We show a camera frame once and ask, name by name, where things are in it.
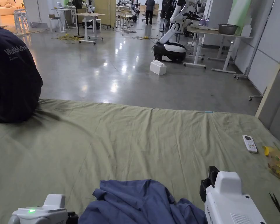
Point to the bed with pale green sheet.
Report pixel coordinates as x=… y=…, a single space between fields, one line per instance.
x=121 y=144

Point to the white humanoid robot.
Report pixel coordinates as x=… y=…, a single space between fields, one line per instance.
x=91 y=16

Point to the wooden top standing desk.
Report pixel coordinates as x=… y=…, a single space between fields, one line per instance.
x=89 y=25

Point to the white remote control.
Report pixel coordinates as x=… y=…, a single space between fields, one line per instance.
x=249 y=144

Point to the white toy brick block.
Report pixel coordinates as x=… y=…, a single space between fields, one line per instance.
x=158 y=67

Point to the grey padded headboard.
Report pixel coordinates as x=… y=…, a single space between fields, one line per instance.
x=276 y=105

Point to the stack of white stools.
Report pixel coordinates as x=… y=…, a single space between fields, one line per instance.
x=21 y=21

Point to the black tweezers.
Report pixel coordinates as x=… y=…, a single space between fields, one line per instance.
x=276 y=204

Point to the white desk with laptop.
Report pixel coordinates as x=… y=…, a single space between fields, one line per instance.
x=62 y=16

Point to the clear bag of coloured stickers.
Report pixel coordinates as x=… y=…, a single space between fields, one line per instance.
x=278 y=161

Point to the dark blue shirt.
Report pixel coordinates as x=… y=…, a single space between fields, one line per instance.
x=140 y=205

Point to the black floor fan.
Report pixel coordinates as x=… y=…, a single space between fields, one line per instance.
x=78 y=16

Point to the white and black wheeled robot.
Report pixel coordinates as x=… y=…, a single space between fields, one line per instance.
x=171 y=42

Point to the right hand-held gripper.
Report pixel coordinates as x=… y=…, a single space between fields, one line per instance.
x=226 y=200

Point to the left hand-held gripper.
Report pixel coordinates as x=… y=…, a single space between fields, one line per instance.
x=53 y=208

